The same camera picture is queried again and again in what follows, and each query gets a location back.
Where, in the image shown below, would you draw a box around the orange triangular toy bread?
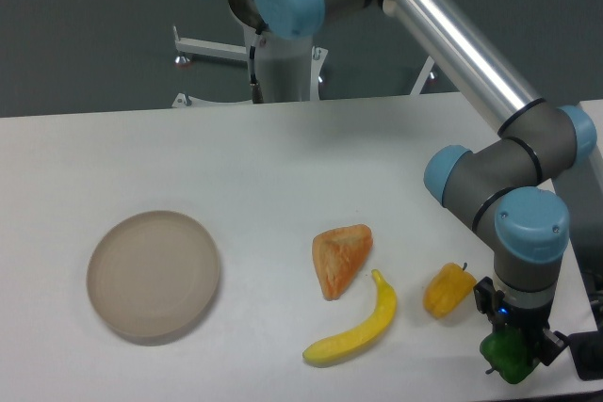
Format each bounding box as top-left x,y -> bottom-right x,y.
312,224 -> 373,301

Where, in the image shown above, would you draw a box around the green toy pepper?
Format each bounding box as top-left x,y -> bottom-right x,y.
480,327 -> 538,384

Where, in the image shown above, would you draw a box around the black cable on pedestal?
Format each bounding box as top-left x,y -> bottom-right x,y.
248,20 -> 268,105

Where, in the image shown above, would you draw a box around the beige round plate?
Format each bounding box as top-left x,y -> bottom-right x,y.
86,211 -> 220,346

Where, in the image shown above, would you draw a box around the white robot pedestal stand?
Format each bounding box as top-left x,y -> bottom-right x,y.
170,24 -> 439,109

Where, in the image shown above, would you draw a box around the yellow toy pepper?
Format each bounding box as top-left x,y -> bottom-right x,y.
423,263 -> 477,319

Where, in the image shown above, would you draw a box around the yellow toy banana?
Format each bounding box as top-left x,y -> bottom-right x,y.
302,269 -> 398,367

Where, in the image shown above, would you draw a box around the black device at table edge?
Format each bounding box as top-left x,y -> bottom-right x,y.
566,269 -> 603,381

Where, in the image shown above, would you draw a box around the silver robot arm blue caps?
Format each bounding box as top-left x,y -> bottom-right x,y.
229,0 -> 597,365

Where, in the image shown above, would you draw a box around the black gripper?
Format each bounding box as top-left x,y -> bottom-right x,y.
473,276 -> 569,366

